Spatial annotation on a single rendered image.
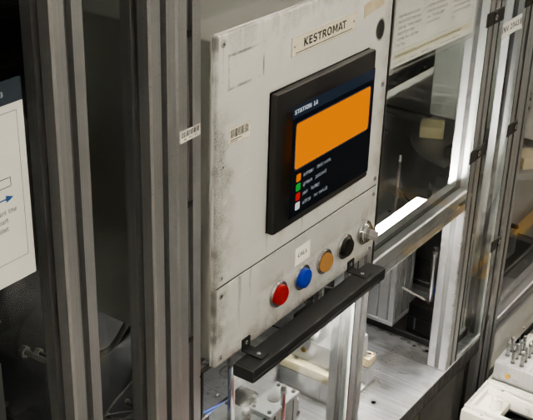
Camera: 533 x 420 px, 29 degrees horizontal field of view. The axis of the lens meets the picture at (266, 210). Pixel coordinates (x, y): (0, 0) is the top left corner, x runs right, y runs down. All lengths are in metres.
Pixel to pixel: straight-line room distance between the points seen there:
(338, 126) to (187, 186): 0.29
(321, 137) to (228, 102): 0.21
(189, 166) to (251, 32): 0.18
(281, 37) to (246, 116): 0.11
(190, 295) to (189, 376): 0.12
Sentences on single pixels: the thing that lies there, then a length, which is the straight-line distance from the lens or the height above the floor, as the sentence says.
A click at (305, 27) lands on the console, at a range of 1.37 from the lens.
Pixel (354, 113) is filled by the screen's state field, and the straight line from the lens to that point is 1.48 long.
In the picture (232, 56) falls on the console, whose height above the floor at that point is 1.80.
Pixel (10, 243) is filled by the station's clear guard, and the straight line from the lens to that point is 1.08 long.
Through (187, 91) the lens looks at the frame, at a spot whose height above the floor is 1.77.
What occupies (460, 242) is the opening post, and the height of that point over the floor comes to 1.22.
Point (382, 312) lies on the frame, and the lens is 2.35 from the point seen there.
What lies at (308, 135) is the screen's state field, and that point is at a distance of 1.39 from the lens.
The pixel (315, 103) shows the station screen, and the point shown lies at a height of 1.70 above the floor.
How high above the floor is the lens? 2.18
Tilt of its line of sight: 26 degrees down
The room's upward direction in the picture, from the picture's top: 2 degrees clockwise
